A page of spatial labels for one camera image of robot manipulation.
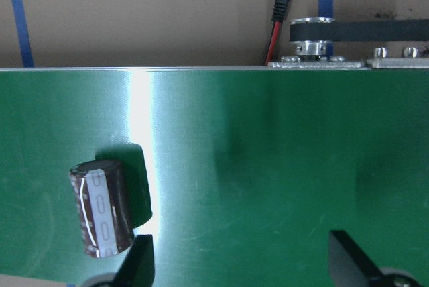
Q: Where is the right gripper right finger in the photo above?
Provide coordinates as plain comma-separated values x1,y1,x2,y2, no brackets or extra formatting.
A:
328,230,383,287

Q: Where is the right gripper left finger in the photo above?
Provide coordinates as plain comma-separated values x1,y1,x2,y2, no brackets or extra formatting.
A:
113,235,155,287

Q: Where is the black capacitor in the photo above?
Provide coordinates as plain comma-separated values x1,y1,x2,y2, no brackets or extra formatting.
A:
69,160,134,259

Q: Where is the green conveyor belt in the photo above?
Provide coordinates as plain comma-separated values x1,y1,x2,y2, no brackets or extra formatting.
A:
0,17,429,287

